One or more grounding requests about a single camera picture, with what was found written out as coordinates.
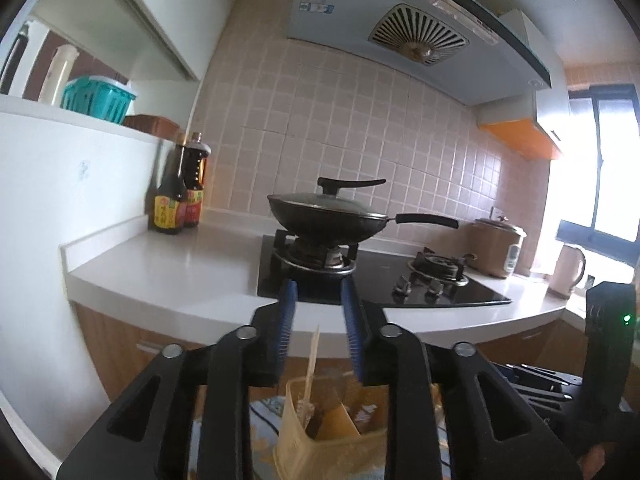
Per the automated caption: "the beige rice cooker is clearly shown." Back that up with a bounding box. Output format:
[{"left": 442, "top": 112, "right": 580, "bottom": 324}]
[{"left": 467, "top": 215, "right": 527, "bottom": 280}]

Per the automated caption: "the range hood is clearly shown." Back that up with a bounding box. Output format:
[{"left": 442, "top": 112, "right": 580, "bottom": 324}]
[{"left": 285, "top": 0, "right": 554, "bottom": 107}]

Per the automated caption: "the brown box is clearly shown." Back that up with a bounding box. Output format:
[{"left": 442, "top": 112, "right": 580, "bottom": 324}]
[{"left": 122, "top": 114, "right": 181, "bottom": 141}]

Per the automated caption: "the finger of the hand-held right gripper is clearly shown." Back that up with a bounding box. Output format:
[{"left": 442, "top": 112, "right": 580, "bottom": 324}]
[
  {"left": 517, "top": 386, "right": 576, "bottom": 418},
  {"left": 492, "top": 362, "right": 585, "bottom": 389}
]

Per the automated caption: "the glass wok lid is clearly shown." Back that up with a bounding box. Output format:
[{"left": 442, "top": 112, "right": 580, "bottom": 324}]
[{"left": 269, "top": 177, "right": 389, "bottom": 221}]

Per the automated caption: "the wooden base cabinet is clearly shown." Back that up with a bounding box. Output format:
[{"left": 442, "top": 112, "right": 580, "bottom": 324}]
[{"left": 70, "top": 301, "right": 591, "bottom": 403}]

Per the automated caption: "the wooden chopstick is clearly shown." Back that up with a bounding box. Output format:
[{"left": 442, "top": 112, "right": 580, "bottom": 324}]
[{"left": 299, "top": 324, "right": 321, "bottom": 428}]

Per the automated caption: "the beige utensil holder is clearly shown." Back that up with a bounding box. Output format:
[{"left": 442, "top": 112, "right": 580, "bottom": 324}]
[{"left": 274, "top": 376, "right": 397, "bottom": 480}]

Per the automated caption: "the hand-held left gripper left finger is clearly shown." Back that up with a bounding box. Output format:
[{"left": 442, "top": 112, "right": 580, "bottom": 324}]
[{"left": 57, "top": 280, "right": 301, "bottom": 480}]

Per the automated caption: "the teal plastic basket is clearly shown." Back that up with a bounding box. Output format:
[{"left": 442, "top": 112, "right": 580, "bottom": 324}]
[{"left": 60, "top": 75, "right": 139, "bottom": 126}]

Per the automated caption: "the dark soy sauce bottle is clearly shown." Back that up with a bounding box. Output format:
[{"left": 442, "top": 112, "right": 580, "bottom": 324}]
[
  {"left": 151, "top": 134, "right": 189, "bottom": 235},
  {"left": 181, "top": 132, "right": 212, "bottom": 229}
]

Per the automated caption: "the white thermos jug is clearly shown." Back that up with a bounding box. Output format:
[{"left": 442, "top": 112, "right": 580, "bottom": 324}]
[{"left": 37, "top": 44, "right": 80, "bottom": 107}]

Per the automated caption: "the black wok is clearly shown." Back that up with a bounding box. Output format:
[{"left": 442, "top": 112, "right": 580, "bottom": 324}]
[{"left": 266, "top": 192, "right": 460, "bottom": 252}]

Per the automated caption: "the white and orange wall cabinet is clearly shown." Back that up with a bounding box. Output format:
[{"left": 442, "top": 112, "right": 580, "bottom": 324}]
[{"left": 477, "top": 9, "right": 567, "bottom": 162}]

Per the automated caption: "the black gas stove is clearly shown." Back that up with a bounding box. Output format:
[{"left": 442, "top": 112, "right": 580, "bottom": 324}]
[{"left": 257, "top": 231, "right": 514, "bottom": 309}]

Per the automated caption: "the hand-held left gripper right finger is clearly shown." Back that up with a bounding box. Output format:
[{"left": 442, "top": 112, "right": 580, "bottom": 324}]
[{"left": 340, "top": 280, "right": 584, "bottom": 480}]

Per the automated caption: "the pink electric kettle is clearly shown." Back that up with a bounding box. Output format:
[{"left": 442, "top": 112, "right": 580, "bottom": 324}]
[{"left": 547, "top": 242, "right": 587, "bottom": 297}]

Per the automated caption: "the dark framed window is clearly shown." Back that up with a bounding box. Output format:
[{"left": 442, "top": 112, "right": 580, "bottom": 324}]
[{"left": 556, "top": 82, "right": 640, "bottom": 267}]

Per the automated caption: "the white upper cabinet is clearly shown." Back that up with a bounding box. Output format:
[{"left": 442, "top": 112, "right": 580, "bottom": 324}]
[{"left": 29, "top": 0, "right": 202, "bottom": 82}]

